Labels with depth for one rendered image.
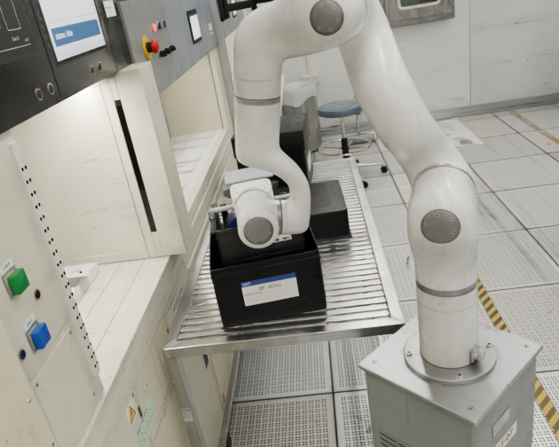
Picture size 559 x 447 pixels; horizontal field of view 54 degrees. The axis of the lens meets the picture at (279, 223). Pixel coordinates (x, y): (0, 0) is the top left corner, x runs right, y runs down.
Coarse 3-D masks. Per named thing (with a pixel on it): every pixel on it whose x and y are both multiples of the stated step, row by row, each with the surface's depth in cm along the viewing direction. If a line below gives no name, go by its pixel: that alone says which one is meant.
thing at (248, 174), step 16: (224, 176) 139; (240, 176) 137; (256, 176) 134; (224, 208) 140; (224, 240) 133; (240, 240) 134; (288, 240) 135; (224, 256) 135; (240, 256) 135; (256, 256) 136; (272, 256) 136
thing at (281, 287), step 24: (216, 240) 159; (312, 240) 143; (216, 264) 150; (240, 264) 133; (264, 264) 133; (288, 264) 134; (312, 264) 135; (216, 288) 135; (240, 288) 135; (264, 288) 136; (288, 288) 137; (312, 288) 138; (240, 312) 138; (264, 312) 139; (288, 312) 140
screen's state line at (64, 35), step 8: (72, 24) 113; (80, 24) 117; (88, 24) 121; (96, 24) 125; (56, 32) 105; (64, 32) 108; (72, 32) 112; (80, 32) 116; (88, 32) 120; (96, 32) 125; (56, 40) 104; (64, 40) 108; (72, 40) 112
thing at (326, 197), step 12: (336, 180) 196; (276, 192) 194; (288, 192) 192; (312, 192) 188; (324, 192) 186; (336, 192) 185; (312, 204) 179; (324, 204) 177; (336, 204) 176; (312, 216) 172; (324, 216) 172; (336, 216) 172; (348, 216) 173; (312, 228) 173; (324, 228) 173; (336, 228) 173; (348, 228) 174; (324, 240) 175
